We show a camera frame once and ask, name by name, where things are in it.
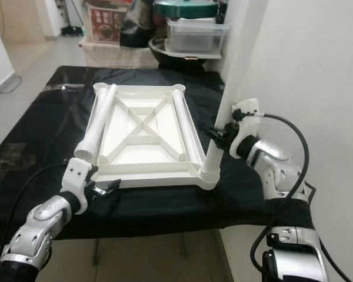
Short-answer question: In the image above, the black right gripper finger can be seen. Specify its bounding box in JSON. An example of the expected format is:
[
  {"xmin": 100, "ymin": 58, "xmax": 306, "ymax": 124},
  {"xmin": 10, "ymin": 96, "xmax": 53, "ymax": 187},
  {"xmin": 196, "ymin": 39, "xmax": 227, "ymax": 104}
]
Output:
[{"xmin": 205, "ymin": 126, "xmax": 230, "ymax": 152}]

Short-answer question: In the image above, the white plastic children table top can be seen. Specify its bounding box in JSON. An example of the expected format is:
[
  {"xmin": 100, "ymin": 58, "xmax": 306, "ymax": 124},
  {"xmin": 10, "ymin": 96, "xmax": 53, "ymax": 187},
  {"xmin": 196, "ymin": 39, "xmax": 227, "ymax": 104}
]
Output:
[{"xmin": 79, "ymin": 82, "xmax": 224, "ymax": 190}]

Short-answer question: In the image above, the black glossy tablecloth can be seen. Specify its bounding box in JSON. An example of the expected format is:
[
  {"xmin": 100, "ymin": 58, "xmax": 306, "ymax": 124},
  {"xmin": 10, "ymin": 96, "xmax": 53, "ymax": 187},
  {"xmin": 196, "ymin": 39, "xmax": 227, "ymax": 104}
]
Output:
[{"xmin": 0, "ymin": 66, "xmax": 315, "ymax": 247}]

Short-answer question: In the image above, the black wok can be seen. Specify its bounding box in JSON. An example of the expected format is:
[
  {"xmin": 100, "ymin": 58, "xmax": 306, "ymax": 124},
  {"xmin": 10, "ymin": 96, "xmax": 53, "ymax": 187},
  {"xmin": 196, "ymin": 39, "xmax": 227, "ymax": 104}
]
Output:
[{"xmin": 148, "ymin": 36, "xmax": 224, "ymax": 70}]

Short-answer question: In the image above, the clear plastic storage container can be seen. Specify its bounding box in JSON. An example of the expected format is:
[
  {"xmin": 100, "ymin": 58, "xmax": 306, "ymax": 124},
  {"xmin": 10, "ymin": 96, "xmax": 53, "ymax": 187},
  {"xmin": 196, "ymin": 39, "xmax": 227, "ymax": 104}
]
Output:
[{"xmin": 165, "ymin": 16, "xmax": 230, "ymax": 58}]

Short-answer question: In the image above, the clear tape strip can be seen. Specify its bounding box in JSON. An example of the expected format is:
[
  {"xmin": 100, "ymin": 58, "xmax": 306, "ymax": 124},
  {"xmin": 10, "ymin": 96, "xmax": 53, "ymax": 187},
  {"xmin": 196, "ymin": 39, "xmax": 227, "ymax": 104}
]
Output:
[{"xmin": 47, "ymin": 82, "xmax": 83, "ymax": 92}]

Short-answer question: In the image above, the patterned beige bench cover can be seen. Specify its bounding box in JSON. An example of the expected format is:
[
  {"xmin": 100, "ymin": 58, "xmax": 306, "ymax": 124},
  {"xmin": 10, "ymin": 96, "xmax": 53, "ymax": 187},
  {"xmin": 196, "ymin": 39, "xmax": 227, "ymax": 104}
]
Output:
[{"xmin": 82, "ymin": 41, "xmax": 159, "ymax": 68}]

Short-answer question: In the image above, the green pot lid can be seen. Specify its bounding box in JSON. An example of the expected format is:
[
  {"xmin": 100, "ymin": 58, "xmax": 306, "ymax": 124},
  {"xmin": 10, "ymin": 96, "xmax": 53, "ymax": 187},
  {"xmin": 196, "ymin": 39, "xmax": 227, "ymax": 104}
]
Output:
[{"xmin": 153, "ymin": 0, "xmax": 219, "ymax": 18}]

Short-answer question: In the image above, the black plastic bag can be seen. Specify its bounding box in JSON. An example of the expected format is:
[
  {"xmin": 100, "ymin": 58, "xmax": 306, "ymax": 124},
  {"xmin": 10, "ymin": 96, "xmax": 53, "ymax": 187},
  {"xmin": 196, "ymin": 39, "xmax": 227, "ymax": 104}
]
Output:
[{"xmin": 121, "ymin": 0, "xmax": 156, "ymax": 49}]

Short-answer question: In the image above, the storage box with orange lid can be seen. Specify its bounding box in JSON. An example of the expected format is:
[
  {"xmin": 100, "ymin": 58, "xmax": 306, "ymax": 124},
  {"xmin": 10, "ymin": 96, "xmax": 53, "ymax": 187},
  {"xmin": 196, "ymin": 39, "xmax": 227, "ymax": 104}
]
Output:
[{"xmin": 82, "ymin": 0, "xmax": 133, "ymax": 45}]

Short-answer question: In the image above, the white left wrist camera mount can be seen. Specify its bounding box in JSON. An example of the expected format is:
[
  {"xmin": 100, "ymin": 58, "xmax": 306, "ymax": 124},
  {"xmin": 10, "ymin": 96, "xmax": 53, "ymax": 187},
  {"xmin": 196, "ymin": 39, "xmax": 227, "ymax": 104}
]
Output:
[{"xmin": 60, "ymin": 157, "xmax": 98, "ymax": 213}]

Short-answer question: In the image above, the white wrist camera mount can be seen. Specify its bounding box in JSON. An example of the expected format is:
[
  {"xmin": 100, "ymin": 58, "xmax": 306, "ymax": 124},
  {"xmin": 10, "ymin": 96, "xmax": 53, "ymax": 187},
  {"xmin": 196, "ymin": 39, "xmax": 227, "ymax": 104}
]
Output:
[
  {"xmin": 60, "ymin": 157, "xmax": 98, "ymax": 213},
  {"xmin": 229, "ymin": 98, "xmax": 264, "ymax": 160}
]

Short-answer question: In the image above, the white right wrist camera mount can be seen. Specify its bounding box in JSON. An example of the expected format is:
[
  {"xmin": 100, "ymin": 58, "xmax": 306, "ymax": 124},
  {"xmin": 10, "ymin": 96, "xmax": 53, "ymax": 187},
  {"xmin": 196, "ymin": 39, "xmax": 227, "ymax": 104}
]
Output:
[{"xmin": 229, "ymin": 98, "xmax": 264, "ymax": 160}]

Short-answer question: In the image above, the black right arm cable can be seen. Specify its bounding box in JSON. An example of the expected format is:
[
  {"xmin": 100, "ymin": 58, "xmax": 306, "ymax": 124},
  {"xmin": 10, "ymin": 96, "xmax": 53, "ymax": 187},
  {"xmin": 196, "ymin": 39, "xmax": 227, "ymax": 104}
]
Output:
[{"xmin": 250, "ymin": 113, "xmax": 312, "ymax": 282}]

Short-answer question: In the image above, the long black wall cable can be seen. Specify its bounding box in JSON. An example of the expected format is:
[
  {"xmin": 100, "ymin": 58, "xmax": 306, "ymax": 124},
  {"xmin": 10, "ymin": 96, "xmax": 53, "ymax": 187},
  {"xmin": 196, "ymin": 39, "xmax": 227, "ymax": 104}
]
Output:
[{"xmin": 0, "ymin": 72, "xmax": 22, "ymax": 95}]

